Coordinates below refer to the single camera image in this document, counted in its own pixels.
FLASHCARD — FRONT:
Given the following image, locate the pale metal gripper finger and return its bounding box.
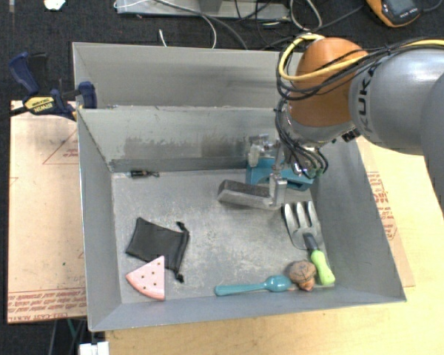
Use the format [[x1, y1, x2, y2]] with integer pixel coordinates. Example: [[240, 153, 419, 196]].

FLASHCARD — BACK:
[[268, 174, 289, 209], [248, 133, 280, 167]]

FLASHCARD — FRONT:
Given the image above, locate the blue block-shaped object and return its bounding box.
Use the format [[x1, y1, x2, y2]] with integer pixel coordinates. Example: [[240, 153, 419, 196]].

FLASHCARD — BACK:
[[245, 156, 315, 192]]

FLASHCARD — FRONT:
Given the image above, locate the grey block with dark face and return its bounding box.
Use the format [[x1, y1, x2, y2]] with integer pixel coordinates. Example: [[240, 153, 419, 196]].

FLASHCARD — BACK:
[[217, 179, 279, 212]]

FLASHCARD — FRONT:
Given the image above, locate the grey metal bin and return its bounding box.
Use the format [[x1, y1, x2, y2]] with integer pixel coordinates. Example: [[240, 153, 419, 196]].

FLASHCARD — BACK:
[[72, 41, 407, 333]]

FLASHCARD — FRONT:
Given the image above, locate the brown toy acorn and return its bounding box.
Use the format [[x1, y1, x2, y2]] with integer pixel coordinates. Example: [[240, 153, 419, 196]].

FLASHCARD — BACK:
[[288, 259, 317, 293]]

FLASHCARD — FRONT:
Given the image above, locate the teal plastic spoon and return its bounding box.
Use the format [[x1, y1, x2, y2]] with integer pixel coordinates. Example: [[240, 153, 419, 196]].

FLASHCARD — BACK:
[[214, 274, 294, 297]]

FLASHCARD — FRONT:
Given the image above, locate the pink toy watermelon slice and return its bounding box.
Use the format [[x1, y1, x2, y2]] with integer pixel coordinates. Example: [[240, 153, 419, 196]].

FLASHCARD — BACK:
[[124, 254, 167, 302]]

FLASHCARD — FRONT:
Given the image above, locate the brown cardboard board red print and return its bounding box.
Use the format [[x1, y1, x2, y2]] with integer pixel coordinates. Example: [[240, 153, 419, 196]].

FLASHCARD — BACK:
[[7, 100, 416, 325]]

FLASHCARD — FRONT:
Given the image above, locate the metal garden fork green handle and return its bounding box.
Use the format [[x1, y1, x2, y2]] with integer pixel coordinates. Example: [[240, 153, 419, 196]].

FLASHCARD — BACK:
[[282, 200, 337, 286]]

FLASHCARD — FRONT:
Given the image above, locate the black drawstring pouch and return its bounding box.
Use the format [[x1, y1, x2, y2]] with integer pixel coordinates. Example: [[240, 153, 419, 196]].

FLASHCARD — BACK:
[[124, 217, 191, 284]]

